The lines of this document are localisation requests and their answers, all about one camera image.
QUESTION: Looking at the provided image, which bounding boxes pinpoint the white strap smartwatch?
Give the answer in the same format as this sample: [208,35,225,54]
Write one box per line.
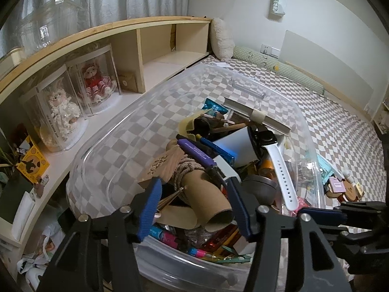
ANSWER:
[249,126,300,211]

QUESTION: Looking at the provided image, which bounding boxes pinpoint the green handled scissors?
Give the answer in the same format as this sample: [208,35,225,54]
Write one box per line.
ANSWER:
[217,245,251,264]

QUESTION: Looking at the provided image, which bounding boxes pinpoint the blue flat box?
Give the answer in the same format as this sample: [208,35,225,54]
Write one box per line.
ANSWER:
[199,137,236,163]

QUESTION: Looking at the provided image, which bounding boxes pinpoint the round brown lid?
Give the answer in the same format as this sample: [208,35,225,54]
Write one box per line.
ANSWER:
[343,182,359,200]

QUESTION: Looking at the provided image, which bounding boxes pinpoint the wooden bedside shelf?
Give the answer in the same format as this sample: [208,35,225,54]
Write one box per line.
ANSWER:
[0,17,213,280]

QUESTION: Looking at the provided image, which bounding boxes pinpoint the masking tape roll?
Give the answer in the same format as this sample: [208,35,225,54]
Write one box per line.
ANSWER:
[250,109,267,125]

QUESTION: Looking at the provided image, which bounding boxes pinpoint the clear acrylic box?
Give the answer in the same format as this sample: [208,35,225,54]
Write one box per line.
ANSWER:
[15,0,86,57]

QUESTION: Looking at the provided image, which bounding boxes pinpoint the wooden wardrobe shelf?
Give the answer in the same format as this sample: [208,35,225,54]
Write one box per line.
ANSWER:
[375,97,389,134]

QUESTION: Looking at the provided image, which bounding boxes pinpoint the jute rope coil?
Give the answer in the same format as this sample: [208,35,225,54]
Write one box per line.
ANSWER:
[172,155,209,189]

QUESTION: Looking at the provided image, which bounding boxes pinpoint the green plant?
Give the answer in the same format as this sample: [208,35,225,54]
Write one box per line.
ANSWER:
[0,146,22,171]

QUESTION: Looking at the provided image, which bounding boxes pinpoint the purple pen case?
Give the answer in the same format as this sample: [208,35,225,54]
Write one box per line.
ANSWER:
[177,139,218,168]

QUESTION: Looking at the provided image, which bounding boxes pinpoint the white paper cup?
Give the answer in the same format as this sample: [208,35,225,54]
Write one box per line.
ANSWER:
[213,126,260,168]

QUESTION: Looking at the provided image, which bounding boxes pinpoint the small cardboard box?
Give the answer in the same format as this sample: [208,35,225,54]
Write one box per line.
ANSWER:
[117,71,139,93]

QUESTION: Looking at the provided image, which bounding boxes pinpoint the kraft paper tag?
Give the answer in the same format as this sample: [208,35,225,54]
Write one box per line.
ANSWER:
[137,150,186,189]

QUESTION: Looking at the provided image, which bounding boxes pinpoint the clear plastic storage container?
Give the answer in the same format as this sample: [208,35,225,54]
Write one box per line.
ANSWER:
[65,61,327,292]

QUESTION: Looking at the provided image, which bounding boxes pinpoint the white dress doll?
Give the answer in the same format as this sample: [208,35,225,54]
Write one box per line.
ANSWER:
[47,79,81,140]

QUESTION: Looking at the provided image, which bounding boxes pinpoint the white fluffy pillow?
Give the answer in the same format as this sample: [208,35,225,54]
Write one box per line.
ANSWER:
[209,18,234,61]

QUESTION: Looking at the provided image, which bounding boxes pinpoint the dark grey round case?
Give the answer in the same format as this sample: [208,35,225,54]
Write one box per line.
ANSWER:
[241,175,278,204]

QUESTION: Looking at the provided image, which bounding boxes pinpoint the pale yellow plastic holder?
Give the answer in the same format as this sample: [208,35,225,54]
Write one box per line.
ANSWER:
[178,112,213,142]

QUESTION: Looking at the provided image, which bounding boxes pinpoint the checkered bed sheet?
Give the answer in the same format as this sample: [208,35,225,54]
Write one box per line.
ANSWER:
[68,56,388,213]

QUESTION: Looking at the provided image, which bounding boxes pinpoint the red dress doll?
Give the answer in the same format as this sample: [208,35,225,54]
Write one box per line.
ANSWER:
[79,62,117,104]

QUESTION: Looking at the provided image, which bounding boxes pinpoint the double wall socket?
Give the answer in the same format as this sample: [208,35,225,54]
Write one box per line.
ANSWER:
[261,44,282,58]

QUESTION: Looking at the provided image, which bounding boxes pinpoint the cardboard tube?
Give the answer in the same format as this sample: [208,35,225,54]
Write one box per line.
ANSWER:
[166,140,236,232]

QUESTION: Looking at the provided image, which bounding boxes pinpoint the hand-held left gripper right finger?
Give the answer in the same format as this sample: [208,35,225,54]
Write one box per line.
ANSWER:
[226,176,353,292]

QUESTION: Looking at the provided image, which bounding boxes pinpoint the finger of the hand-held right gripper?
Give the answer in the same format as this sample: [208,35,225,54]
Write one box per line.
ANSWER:
[296,207,348,224]
[333,201,388,216]

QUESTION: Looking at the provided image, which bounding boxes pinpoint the blue and pink tube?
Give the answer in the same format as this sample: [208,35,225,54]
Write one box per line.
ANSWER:
[149,227,178,247]

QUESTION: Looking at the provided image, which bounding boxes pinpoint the green bolster pillow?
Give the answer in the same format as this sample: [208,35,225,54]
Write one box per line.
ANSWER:
[231,46,326,96]

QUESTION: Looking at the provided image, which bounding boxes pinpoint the yellow printed box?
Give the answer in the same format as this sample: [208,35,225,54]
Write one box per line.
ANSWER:
[17,137,51,184]

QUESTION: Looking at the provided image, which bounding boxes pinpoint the clear doll display case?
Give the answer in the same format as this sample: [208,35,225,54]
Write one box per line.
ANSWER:
[67,44,122,118]
[20,64,90,153]

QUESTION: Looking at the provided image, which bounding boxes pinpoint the white plastic bag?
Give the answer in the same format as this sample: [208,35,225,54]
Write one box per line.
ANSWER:
[17,219,70,283]

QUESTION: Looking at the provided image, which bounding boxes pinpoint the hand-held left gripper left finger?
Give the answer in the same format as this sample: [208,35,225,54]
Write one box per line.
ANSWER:
[36,177,163,292]

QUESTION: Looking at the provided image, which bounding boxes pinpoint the blue snack packet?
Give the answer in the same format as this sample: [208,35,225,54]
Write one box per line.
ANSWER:
[203,98,228,113]

